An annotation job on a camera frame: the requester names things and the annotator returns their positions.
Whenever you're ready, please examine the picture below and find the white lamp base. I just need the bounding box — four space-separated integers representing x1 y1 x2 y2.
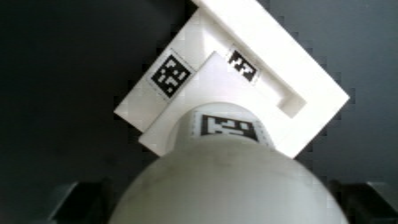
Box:
114 14 275 155

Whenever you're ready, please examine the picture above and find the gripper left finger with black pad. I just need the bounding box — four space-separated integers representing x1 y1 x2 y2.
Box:
43 180 112 224

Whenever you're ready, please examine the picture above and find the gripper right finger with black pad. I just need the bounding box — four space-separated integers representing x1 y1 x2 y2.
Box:
329 180 398 224

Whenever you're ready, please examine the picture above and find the white lamp bulb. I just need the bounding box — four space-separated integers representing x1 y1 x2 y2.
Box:
108 103 348 224

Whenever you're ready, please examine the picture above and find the white L-shaped fence wall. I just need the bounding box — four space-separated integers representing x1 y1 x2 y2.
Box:
192 0 348 157

